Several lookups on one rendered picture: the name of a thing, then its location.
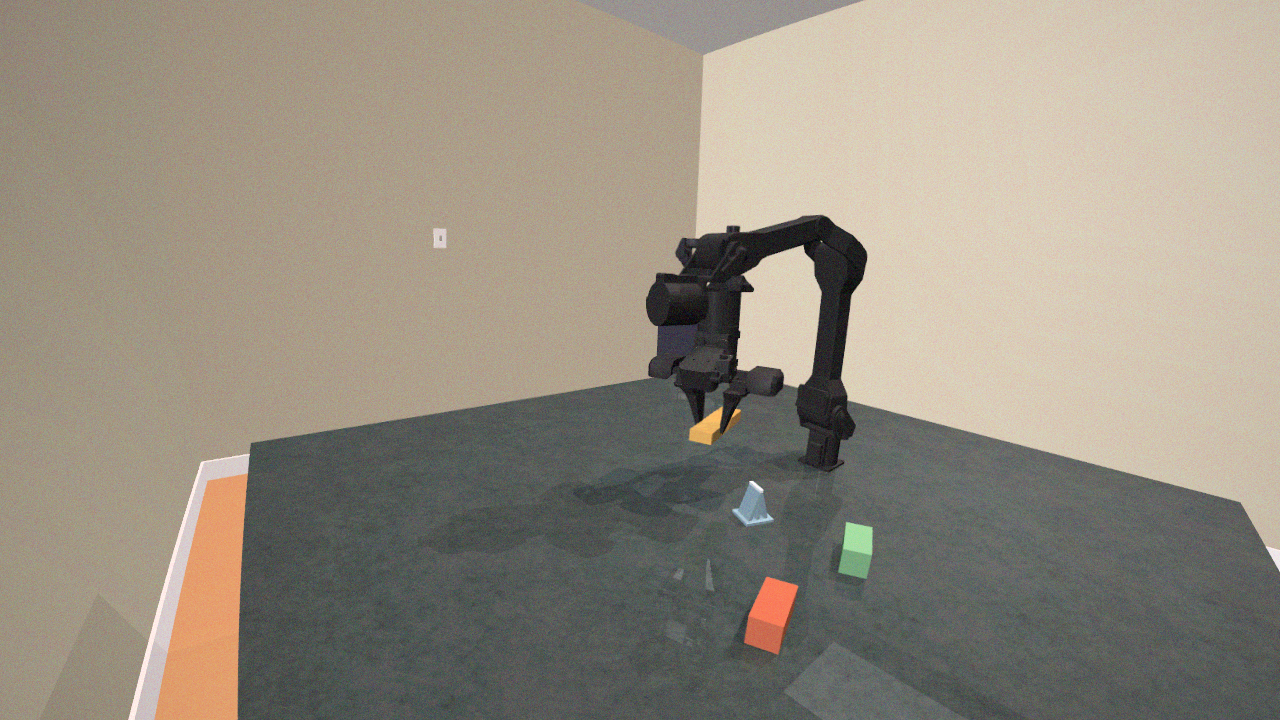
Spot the yellow-orange bar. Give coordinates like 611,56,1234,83
690,407,741,445

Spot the orange block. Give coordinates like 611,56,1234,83
744,577,797,653

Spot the light green block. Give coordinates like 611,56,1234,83
838,521,873,579

